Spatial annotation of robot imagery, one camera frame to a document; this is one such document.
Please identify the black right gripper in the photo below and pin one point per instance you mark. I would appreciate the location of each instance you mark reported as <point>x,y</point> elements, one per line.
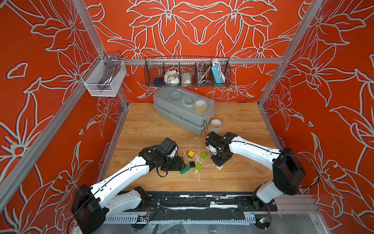
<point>217,163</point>

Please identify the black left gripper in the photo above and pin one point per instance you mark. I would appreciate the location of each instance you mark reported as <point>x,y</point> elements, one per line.
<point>178,165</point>

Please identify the dark green lego brick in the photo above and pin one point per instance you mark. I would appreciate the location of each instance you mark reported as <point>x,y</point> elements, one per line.
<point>185,170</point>

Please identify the yellow lego brick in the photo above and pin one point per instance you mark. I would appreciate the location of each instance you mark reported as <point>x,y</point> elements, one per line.
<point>191,154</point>

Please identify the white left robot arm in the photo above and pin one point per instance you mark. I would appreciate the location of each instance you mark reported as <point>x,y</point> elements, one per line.
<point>93,204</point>

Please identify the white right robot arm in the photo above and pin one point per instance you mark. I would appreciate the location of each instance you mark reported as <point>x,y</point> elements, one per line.
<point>286,168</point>

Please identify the lime lego brick upper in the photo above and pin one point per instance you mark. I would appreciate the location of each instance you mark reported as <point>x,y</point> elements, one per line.
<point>204,155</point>

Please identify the lime lego brick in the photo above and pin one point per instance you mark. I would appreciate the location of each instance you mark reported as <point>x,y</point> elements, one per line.
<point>198,167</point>
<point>204,155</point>

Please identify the lime lego brick lower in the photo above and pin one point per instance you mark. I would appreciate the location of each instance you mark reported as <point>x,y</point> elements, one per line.
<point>198,167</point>

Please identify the clear tape roll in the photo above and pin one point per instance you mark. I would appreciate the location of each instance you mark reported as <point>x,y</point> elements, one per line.
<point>215,125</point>

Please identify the yellow tape roll in box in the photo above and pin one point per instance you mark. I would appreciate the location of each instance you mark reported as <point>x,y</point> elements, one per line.
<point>200,107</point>

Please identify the grey plastic storage box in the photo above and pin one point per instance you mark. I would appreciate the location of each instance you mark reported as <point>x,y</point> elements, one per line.
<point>177,106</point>

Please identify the blue white box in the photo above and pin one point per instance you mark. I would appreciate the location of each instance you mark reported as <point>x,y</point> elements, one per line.
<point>218,73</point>

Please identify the metal tongs in basket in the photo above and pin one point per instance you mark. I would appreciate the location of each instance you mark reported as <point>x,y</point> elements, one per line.
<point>203,71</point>

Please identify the dark round object in basket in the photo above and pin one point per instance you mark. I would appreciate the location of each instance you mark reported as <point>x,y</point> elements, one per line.
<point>158,82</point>

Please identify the white crumpled cloth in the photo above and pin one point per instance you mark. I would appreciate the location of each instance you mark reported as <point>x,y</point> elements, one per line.
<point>171,77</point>

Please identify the aluminium rear crossbar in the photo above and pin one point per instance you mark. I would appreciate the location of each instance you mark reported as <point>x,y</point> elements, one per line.
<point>233,61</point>

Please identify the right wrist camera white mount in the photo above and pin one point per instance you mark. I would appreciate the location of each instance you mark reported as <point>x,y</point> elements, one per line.
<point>212,142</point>

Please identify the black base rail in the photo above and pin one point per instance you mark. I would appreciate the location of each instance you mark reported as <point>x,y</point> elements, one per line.
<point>200,205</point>

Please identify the white slotted cable duct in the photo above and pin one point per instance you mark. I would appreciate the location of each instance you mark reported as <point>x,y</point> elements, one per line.
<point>128,218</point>

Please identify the black wire basket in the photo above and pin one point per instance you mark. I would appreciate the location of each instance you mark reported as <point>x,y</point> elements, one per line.
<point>190,71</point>

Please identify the clear acrylic wall bin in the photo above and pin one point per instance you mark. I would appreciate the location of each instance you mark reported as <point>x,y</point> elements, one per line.
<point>104,79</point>

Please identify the aluminium frame post right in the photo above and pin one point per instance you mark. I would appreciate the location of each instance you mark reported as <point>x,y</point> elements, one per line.
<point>305,22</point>

